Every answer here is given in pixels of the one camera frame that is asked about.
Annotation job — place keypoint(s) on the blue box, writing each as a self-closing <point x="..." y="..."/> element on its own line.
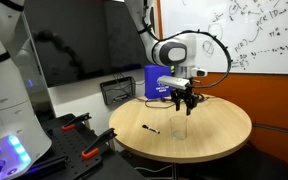
<point x="155" y="81"/>

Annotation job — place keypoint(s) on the whiteboard with writing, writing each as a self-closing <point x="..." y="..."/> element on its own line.
<point x="257" y="33"/>

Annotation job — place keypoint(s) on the black whiteboard marker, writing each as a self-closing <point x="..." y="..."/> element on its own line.
<point x="150" y="129"/>

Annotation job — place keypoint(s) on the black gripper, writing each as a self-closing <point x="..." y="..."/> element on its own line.
<point x="185" y="95"/>

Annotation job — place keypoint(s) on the black perforated board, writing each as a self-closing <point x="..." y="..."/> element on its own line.
<point x="70" y="146"/>

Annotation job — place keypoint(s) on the black TV screen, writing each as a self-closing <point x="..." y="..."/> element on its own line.
<point x="84" y="40"/>

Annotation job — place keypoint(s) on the clear drinking glass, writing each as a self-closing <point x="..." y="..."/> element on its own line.
<point x="179" y="128"/>

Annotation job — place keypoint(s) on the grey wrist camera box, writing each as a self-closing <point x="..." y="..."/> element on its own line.
<point x="173" y="82"/>

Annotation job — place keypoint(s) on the metal table leg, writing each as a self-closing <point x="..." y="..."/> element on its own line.
<point x="175" y="171"/>

